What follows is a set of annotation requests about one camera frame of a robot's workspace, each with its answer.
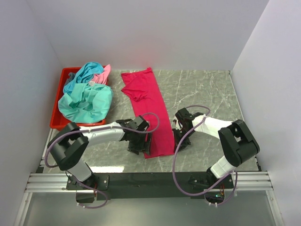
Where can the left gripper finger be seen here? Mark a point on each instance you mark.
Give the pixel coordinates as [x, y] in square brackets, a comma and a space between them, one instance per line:
[147, 144]
[136, 149]

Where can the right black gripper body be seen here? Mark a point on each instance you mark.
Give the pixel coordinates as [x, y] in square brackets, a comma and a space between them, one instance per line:
[184, 132]

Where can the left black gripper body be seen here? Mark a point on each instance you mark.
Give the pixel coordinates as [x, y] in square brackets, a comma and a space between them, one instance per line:
[138, 141]

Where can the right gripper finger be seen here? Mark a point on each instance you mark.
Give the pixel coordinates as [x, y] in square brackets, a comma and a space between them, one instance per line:
[177, 137]
[185, 143]

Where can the magenta t shirt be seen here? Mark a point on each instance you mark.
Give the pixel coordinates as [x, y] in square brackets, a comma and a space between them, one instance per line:
[143, 91]

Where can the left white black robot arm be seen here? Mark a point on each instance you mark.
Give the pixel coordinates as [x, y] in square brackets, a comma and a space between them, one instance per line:
[66, 149]

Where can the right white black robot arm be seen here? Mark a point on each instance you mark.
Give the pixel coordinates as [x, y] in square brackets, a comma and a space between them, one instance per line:
[238, 143]

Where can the black base beam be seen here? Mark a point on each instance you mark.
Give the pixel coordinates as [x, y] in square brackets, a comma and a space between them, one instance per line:
[144, 185]

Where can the teal green t shirt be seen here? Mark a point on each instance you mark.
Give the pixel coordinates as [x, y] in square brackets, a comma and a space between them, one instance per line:
[86, 104]

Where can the pink t shirt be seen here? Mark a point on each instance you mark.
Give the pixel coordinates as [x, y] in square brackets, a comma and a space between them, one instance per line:
[102, 78]

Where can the red plastic bin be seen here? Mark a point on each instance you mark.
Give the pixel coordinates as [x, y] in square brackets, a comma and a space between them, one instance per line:
[58, 121]

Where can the light blue t shirt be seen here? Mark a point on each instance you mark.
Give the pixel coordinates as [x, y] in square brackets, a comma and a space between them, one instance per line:
[83, 75]

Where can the grey t shirt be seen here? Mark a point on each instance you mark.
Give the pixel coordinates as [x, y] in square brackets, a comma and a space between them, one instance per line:
[70, 78]

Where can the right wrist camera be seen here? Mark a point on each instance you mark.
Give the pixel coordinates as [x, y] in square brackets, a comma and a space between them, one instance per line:
[185, 115]

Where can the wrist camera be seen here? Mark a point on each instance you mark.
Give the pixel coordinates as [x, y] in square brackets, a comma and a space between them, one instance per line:
[185, 115]
[138, 123]

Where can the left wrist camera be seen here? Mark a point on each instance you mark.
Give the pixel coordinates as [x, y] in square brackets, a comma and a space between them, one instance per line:
[138, 123]

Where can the aluminium rail frame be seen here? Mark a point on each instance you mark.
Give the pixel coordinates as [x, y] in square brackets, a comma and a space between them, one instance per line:
[40, 183]

